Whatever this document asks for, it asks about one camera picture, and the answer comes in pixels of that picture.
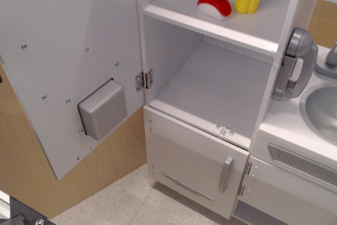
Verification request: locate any white toy fridge cabinet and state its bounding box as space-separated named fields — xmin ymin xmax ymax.
xmin=138 ymin=0 xmax=310 ymax=150

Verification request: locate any grey oven vent panel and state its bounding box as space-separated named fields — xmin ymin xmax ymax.
xmin=267 ymin=144 xmax=336 ymax=187

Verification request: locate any cardboard box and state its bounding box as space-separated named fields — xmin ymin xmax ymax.
xmin=309 ymin=0 xmax=336 ymax=48

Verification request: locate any red white toy sushi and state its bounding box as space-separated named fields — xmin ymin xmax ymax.
xmin=197 ymin=0 xmax=232 ymax=21

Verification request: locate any white lower freezer door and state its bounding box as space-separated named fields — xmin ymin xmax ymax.
xmin=143 ymin=106 xmax=249 ymax=218

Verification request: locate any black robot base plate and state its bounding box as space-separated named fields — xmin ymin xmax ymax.
xmin=1 ymin=191 xmax=55 ymax=225

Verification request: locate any grey toy faucet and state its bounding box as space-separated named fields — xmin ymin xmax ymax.
xmin=314 ymin=43 xmax=336 ymax=79

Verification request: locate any plastic door latch catch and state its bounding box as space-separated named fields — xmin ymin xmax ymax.
xmin=215 ymin=125 xmax=234 ymax=136

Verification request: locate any grey ice dispenser box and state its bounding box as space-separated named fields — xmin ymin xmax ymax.
xmin=77 ymin=79 xmax=127 ymax=141

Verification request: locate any grey toy telephone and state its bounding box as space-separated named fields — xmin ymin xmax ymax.
xmin=272 ymin=27 xmax=319 ymax=101

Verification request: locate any grey toy sink basin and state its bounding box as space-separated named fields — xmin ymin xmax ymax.
xmin=300 ymin=83 xmax=336 ymax=145

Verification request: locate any grey freezer door handle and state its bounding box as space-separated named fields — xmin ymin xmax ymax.
xmin=218 ymin=156 xmax=233 ymax=193

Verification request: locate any white fridge door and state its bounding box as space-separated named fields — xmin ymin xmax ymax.
xmin=1 ymin=0 xmax=144 ymax=179

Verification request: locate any white oven door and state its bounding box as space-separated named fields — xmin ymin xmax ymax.
xmin=234 ymin=156 xmax=336 ymax=224

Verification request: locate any metal door hinge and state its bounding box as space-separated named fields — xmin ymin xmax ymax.
xmin=135 ymin=69 xmax=154 ymax=91

